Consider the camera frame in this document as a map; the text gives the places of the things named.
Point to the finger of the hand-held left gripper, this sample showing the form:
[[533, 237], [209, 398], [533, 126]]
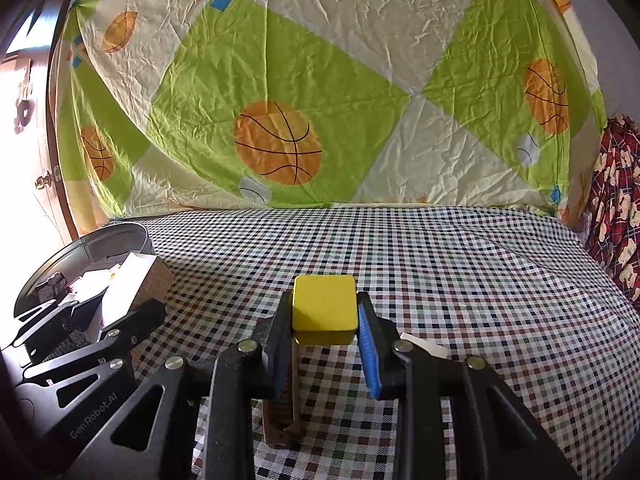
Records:
[[75, 317], [125, 335]]

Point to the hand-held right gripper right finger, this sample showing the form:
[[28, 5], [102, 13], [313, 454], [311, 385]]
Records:
[[371, 360]]

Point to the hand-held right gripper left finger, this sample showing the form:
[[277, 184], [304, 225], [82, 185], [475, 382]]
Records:
[[282, 365]]

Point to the pale yellow toy block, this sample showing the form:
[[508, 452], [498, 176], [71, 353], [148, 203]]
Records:
[[150, 280]]

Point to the yellow cube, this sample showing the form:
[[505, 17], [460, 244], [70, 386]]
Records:
[[322, 310]]

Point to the round metal tin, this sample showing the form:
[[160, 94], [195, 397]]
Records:
[[115, 240]]

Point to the brown wooden block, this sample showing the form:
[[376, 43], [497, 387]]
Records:
[[285, 420]]

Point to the white flat card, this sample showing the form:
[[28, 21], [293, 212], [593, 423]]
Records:
[[427, 346]]

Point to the checkered tablecloth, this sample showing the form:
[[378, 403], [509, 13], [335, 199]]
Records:
[[450, 270]]

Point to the wooden door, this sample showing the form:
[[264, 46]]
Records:
[[30, 35]]

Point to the red plaid bear cloth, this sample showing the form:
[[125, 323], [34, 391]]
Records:
[[615, 210]]

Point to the basketball printed sheet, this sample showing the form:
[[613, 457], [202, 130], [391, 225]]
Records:
[[325, 35]]

